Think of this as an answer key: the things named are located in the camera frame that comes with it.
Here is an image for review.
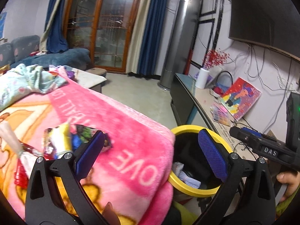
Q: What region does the red snack package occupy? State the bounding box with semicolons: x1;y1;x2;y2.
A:
14;142;52;189

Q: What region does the green dark snack wrapper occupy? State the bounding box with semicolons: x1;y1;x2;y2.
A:
75;124;112;152

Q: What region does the blue grey sofa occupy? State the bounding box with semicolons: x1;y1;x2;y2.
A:
1;35;91;70

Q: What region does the silver tower air conditioner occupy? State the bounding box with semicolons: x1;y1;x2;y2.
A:
158;0;201;91

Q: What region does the colourful bead organiser box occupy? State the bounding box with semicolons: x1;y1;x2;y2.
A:
210;103;233;127

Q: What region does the left blue curtain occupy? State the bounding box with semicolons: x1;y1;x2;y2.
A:
39;0;68;53

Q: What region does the person's right hand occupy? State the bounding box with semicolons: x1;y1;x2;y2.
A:
276;171;300;203

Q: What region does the white paper towel roll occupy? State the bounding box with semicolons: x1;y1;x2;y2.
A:
195;68;209;89

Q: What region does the colourful portrait painting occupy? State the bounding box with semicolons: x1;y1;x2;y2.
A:
220;77;261;121

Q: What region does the blue plastic bag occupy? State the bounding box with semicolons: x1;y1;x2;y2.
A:
71;133;82;152

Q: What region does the wooden glass sliding door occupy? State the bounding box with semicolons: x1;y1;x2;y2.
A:
63;0;140;73

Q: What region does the yellow white snack bag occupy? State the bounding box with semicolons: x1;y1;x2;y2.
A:
49;122;73;158

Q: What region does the small round footstool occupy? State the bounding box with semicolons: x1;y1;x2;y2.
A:
86;67;107;77

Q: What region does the pink cartoon fleece blanket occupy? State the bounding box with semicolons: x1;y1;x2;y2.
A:
1;67;175;224

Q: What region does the wall mounted television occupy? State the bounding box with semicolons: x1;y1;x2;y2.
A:
229;0;299;60

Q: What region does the yellow rimmed black trash bin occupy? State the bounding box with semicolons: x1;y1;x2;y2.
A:
168;124;222;198

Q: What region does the right blue curtain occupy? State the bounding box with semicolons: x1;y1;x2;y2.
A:
126;0;168;76

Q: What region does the white top coffee table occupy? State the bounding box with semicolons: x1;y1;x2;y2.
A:
64;66;107;93

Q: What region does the red berry branch decoration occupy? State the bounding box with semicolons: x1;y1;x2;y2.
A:
202;49;229;70

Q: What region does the blue curtain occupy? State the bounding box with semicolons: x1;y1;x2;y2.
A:
126;0;168;76
39;0;68;53

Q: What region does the long tv cabinet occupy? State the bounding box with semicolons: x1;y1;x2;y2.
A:
170;73;258;160

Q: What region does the light blue floral blanket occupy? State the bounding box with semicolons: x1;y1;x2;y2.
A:
1;64;68;110

